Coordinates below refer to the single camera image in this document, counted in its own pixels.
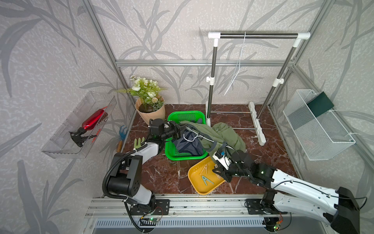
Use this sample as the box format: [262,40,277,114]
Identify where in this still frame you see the green perforated plastic basket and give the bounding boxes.
[165,110,208,161]

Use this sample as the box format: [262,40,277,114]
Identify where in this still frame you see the metal clothes rack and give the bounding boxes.
[206,32,311,146]

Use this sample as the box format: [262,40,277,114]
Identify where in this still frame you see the yellow plastic tray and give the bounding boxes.
[188,157,225,195]

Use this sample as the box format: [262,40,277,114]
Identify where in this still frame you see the white wire mesh basket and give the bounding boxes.
[283,89,356,161]

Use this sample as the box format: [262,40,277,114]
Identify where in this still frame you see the green garden fork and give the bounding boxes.
[133,137,145,149]

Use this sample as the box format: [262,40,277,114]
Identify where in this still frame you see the clear acrylic wall shelf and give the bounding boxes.
[41,91,117,159]

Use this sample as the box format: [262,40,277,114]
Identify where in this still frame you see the white flower plant pot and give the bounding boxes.
[116,76,166,124]

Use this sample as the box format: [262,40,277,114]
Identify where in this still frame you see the dark green cloth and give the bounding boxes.
[307,92,335,118]

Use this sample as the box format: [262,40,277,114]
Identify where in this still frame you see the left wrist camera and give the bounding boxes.
[150,119,165,135]

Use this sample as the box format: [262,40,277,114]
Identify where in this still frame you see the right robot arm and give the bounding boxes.
[212,150,361,234]

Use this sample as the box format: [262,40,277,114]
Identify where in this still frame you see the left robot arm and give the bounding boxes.
[102,119,187,207]

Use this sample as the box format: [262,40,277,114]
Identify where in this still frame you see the red spray bottle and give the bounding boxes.
[69,107,108,148]

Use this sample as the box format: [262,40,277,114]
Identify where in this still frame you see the navy blue tank top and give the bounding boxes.
[172,131,205,157]

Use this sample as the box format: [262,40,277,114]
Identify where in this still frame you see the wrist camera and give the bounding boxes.
[213,150,231,170]
[150,119,165,135]

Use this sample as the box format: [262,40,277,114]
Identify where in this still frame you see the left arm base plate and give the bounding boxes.
[130,199,170,215]

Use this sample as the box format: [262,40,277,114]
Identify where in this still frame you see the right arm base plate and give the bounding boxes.
[244,199,288,215]

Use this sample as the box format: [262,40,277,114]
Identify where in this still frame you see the white wire hanger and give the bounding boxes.
[182,125,234,150]
[224,32,246,96]

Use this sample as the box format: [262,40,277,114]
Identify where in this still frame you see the olive green tank top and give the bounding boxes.
[180,121,246,156]

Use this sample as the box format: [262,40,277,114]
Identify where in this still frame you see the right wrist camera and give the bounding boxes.
[213,150,231,170]

